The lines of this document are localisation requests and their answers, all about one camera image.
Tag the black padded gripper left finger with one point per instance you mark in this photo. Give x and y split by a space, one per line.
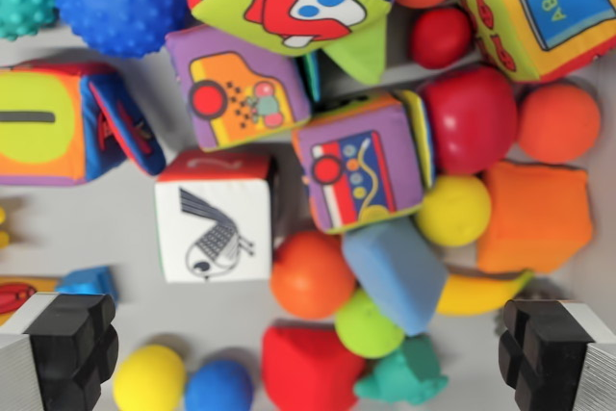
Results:
72 348

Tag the black padded gripper right finger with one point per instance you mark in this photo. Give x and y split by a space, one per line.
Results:
548 353

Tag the light blue plush block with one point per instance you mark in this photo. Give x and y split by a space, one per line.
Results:
394 271

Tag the small blue block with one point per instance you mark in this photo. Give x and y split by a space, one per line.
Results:
89 283

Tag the yellow cloth cube red print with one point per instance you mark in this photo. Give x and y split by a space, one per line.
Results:
19 298

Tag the yellow foam ball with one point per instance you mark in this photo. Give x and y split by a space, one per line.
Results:
454 211
149 379

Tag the yellow toy banana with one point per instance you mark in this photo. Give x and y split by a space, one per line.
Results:
476 295

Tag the orange plush cube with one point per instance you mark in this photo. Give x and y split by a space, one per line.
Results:
534 218

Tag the small yellow toy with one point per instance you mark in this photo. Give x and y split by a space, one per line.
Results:
4 228

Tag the teal rubber toy figure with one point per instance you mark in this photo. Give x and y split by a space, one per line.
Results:
402 377

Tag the blue foam ball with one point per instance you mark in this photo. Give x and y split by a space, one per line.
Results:
219 387

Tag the lime green ball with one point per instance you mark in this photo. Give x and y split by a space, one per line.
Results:
366 329

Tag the white cloth cube bird print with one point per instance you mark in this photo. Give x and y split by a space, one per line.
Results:
214 228

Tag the orange cloth cube green circle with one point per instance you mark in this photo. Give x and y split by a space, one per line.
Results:
53 127

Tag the red plush block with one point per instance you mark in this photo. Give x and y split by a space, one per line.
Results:
308 372

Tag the red toy apple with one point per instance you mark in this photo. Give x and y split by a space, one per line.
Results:
471 117

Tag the orange toy fruit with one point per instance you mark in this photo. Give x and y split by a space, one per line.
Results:
310 276

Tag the purple cloth cube radio print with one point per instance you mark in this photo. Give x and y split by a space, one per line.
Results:
356 170

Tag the small red ball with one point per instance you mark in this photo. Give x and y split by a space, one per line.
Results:
440 38

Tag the yellow cloth cube ABC book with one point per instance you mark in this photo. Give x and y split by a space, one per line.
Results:
544 11

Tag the green cloth cube red dog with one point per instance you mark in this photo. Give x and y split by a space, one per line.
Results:
298 2

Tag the purple cloth cube orange camera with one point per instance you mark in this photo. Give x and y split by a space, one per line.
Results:
236 88

